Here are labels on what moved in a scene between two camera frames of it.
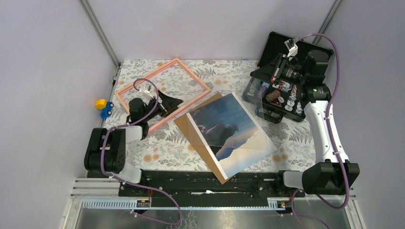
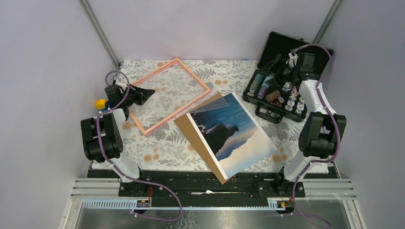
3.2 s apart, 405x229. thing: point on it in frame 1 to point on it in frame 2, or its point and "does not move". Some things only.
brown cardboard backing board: (186, 124) does not move
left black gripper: (169, 102) to (144, 93)
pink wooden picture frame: (173, 115) does not move
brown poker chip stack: (273, 96) does not move
